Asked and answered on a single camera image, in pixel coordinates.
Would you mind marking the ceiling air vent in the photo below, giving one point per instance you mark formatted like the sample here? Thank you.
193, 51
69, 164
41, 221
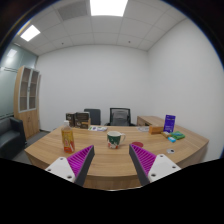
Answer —
72, 10

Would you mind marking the small light blue box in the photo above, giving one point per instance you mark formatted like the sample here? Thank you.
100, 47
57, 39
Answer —
171, 139

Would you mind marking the tan cardboard box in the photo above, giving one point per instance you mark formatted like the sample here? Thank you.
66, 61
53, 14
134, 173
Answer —
85, 125

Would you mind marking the black sofa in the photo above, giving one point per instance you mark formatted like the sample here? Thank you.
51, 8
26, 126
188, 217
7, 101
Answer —
10, 140

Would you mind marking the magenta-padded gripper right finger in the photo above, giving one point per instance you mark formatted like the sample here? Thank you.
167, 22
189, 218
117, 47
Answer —
163, 166

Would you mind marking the small round white object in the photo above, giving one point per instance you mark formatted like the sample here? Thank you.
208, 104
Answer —
171, 151

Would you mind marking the dark solid-back office chair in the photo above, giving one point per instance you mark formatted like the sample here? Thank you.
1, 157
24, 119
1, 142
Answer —
95, 116

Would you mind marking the narrow dark brown box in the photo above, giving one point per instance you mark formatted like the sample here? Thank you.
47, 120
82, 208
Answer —
70, 119

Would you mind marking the small rectangular ceiling light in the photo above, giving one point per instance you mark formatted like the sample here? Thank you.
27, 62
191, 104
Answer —
30, 33

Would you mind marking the orange-brown carton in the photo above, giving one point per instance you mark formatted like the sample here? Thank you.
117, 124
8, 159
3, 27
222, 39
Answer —
156, 129

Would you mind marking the black mesh-back office chair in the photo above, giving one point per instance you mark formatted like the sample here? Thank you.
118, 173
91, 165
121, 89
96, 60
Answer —
120, 116

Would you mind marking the white printed leaflet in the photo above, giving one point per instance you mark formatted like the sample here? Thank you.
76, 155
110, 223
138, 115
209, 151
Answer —
97, 128

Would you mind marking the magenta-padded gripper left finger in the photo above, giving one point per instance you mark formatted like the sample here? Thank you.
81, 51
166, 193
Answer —
60, 166

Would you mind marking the small tan flat box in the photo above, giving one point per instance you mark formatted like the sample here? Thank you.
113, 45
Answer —
166, 134

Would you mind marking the green flat box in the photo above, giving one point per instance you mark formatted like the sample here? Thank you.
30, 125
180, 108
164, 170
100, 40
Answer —
178, 135

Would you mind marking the wooden shelf cabinet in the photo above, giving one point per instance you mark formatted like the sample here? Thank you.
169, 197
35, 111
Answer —
28, 120

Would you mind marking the orange-labelled drink bottle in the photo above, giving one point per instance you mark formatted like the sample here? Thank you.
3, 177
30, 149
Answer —
68, 140

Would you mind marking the purple upright box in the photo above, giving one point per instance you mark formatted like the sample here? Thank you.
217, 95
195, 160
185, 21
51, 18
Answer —
169, 123

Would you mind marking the large rectangular ceiling light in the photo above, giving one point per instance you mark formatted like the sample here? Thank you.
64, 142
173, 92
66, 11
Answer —
108, 7

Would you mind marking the wide dark brown box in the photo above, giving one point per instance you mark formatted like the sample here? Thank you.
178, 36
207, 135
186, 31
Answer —
82, 116

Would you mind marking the wooden side desk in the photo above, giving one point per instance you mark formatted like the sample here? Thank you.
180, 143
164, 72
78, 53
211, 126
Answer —
148, 120

